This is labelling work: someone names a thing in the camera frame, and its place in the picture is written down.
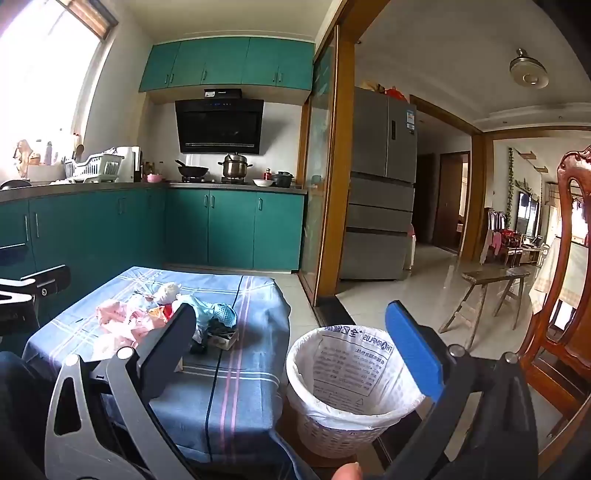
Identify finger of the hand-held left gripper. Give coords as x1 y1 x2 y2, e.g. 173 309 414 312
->
21 264 72 297

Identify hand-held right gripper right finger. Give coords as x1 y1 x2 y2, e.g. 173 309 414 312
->
383 300 541 480

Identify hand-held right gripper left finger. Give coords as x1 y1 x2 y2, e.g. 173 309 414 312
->
44 302 199 480

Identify white printed plastic bin liner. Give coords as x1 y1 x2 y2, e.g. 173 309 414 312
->
285 324 428 431

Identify white woven plastic wastebasket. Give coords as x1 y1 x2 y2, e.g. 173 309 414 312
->
285 324 428 459

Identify pink plastic bag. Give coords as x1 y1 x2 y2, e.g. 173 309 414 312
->
95 299 162 348

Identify small dark open box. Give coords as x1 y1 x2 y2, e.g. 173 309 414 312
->
203 323 240 350

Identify light blue crumpled cloth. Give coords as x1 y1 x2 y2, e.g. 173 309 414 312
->
178 295 238 342

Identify white crumpled tissue wad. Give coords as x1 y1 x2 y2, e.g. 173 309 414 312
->
152 281 182 305

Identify blue checked tablecloth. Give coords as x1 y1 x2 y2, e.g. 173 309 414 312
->
21 265 291 467

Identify person's blue trousers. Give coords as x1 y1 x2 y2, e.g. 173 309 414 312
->
0 351 61 480

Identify wooden bench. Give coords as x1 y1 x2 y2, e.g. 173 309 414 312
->
438 270 532 348

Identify grey kitchen countertop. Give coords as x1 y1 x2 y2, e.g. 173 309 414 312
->
0 181 308 204

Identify white plastic dish rack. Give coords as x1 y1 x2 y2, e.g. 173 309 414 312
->
64 148 125 184

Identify green base cabinets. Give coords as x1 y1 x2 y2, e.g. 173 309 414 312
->
0 187 306 319

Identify white kitchen appliance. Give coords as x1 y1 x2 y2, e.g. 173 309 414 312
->
117 145 142 182

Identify brown interior door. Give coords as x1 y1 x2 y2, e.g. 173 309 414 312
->
433 152 470 253

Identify silver refrigerator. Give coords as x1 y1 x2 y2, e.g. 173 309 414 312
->
339 88 417 281

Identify gas stove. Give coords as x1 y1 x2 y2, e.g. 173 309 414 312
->
178 176 254 185

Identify black wok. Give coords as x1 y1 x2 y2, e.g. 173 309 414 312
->
174 159 211 182

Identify green hanging vine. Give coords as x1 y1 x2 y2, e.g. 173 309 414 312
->
505 148 516 229

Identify stainless steel stock pot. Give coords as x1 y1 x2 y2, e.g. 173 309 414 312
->
218 152 254 180

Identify kitchen window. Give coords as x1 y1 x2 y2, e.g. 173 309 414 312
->
0 0 119 172

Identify wooden framed sliding glass door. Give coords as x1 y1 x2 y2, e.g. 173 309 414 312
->
298 25 357 308

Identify carved wooden chair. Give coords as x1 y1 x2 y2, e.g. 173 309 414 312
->
517 145 591 457

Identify black range hood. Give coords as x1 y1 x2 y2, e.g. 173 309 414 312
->
174 88 265 156

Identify round ceiling lamp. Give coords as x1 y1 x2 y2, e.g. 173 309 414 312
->
509 47 550 90

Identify green wall cabinets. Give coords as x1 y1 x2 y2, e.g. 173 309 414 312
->
139 37 315 93

